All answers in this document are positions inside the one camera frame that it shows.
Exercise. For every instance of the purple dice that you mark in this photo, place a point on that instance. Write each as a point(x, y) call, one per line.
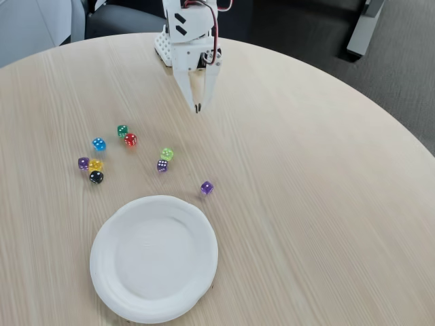
point(162, 165)
point(207, 187)
point(83, 163)

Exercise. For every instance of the lime green dice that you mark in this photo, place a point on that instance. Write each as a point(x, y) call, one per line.
point(166, 154)

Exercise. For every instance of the red dice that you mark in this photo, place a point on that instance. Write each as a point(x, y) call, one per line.
point(130, 139)

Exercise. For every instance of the dark green dice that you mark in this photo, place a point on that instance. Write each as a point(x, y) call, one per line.
point(122, 131)

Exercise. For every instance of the blue dice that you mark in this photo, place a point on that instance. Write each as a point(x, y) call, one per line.
point(99, 144)

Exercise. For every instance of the yellow dice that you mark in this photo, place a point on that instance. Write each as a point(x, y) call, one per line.
point(96, 165)

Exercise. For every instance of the black dice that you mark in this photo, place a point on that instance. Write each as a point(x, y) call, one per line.
point(96, 177)

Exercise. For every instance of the white paper plate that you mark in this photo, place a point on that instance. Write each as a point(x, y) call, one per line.
point(153, 265)

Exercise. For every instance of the dark office chair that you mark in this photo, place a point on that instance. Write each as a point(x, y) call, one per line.
point(122, 22)

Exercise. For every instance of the light grey cabinet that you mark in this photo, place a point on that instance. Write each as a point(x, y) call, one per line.
point(30, 27)

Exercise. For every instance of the grey desk leg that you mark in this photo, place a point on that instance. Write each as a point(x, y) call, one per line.
point(363, 30)

